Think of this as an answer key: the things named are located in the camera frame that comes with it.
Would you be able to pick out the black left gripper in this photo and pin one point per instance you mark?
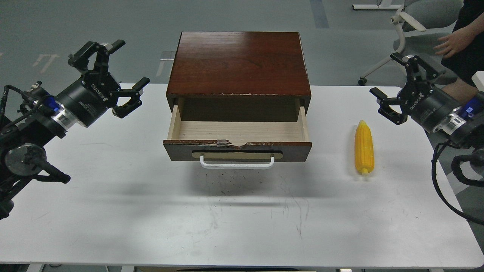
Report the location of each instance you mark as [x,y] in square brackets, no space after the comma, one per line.
[96,90]

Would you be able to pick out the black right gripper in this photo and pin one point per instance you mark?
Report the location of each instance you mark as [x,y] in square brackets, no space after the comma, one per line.
[427,107]

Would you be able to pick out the yellow corn cob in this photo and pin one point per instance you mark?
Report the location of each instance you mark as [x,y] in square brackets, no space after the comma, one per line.
[363,149]

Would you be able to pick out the wooden drawer with white handle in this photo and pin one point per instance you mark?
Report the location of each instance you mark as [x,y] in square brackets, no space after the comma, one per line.
[244,144]

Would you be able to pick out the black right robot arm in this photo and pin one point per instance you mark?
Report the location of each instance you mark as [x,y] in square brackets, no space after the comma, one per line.
[464,129]

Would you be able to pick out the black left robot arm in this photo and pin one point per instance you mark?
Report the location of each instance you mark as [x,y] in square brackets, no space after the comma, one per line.
[30,119]

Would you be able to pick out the dark wooden drawer cabinet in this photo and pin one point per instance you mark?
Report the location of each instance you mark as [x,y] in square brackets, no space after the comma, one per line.
[249,76]

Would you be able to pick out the person's hand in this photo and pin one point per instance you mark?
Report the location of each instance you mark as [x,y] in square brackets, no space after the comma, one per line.
[454,42]

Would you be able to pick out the grey office chair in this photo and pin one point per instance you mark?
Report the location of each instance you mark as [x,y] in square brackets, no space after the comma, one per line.
[412,22]

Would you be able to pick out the person in black shorts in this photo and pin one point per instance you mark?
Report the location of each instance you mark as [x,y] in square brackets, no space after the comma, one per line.
[470,60]

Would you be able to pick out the white table base bar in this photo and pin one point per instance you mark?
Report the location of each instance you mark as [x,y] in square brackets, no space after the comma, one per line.
[380,5]

